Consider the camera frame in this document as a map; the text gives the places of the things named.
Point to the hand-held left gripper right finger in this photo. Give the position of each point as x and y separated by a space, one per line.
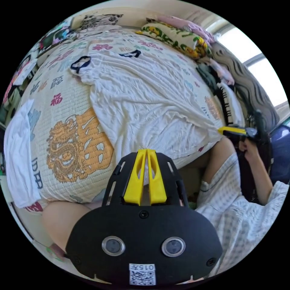
157 181

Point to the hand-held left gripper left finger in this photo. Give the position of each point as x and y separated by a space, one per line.
134 179

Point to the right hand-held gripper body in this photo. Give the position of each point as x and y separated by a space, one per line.
245 136

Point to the white short sleeve shirt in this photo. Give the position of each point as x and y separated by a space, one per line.
145 99

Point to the person's right forearm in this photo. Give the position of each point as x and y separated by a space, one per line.
262 179

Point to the person's right hand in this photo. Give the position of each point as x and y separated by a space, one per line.
250 151

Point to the grey wavy patterned blanket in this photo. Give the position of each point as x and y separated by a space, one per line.
251 93

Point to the pile of clothes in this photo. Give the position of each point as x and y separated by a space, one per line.
215 77

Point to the person's body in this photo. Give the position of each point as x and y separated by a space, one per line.
235 215

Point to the window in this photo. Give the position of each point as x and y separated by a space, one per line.
251 52

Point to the bed with printed mat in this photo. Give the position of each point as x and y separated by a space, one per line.
68 97

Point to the yellow floral pillow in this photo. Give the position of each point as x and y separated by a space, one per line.
174 37

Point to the pink pillow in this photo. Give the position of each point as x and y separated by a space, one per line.
192 26

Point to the folded white garment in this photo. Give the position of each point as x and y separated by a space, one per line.
20 154

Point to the black floral print cushion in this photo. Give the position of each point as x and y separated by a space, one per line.
99 20

